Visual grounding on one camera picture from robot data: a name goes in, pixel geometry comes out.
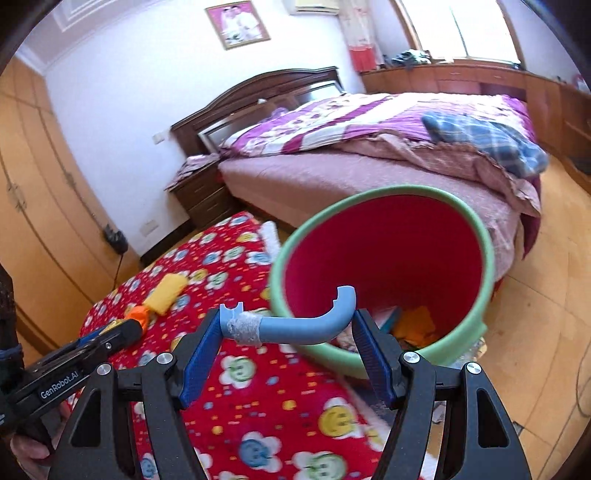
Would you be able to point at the framed wall picture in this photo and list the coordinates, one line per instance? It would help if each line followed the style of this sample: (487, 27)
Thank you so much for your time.
(238, 25)

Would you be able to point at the pink patterned clothes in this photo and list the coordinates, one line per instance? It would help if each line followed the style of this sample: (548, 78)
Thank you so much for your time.
(194, 168)

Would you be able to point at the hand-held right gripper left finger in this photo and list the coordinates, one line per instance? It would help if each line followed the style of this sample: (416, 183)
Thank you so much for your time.
(198, 364)

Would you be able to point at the low white wall socket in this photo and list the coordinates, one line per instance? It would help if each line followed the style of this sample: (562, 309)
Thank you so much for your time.
(150, 227)

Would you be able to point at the black power strip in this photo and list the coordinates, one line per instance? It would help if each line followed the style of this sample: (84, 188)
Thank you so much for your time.
(115, 237)

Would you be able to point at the light wooden wardrobe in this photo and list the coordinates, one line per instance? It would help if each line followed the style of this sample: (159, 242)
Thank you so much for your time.
(41, 194)

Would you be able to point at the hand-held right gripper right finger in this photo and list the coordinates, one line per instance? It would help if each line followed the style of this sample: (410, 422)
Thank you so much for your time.
(376, 360)

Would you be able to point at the purple patterned quilt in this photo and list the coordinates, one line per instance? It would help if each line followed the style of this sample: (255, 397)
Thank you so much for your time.
(346, 120)

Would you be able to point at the dark wooden nightstand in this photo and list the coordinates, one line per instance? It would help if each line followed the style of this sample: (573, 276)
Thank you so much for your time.
(203, 198)

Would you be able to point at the dark clothes pile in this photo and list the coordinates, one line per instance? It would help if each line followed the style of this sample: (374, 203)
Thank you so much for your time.
(411, 57)

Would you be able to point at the person's left hand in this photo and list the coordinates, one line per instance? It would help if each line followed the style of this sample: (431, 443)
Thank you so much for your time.
(30, 447)

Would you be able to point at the white air conditioner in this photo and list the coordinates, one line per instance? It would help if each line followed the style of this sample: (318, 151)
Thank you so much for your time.
(314, 5)

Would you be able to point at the bed with pink bedspread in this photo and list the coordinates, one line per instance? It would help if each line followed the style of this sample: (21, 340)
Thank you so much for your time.
(323, 175)

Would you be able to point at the red bin with green rim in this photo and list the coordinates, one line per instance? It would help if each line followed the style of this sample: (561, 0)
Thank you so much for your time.
(392, 249)

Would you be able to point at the cream and red curtain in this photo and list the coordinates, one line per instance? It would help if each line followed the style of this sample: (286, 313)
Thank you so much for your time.
(362, 41)

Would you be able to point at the blue plastic hook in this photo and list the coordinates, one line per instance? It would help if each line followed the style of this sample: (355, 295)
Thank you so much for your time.
(304, 332)

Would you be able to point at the window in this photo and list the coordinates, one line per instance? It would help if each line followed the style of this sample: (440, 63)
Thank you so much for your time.
(461, 27)

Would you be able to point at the red floral blanket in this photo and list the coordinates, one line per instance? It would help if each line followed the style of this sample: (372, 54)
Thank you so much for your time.
(277, 415)

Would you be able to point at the dark wooden headboard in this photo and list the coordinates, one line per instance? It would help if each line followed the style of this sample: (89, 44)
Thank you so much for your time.
(249, 101)

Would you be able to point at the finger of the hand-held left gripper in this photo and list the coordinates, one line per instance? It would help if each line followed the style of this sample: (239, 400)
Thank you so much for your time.
(122, 333)

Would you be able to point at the orange net bag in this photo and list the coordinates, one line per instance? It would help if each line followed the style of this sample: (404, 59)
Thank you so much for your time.
(415, 325)

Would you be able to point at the wooden window cabinet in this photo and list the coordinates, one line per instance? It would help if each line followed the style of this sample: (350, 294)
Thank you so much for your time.
(461, 81)

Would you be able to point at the blue plaid cloth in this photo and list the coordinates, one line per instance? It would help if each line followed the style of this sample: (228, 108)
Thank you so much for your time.
(489, 138)

